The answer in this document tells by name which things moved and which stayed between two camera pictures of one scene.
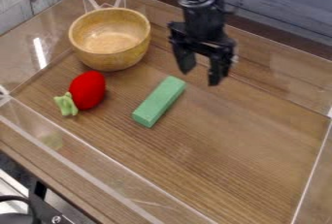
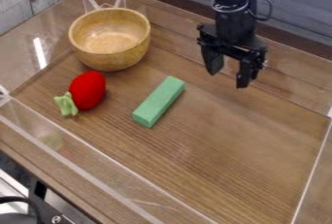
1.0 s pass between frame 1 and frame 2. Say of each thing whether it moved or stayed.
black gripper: moved
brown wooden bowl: stayed
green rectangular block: stayed
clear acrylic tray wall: stayed
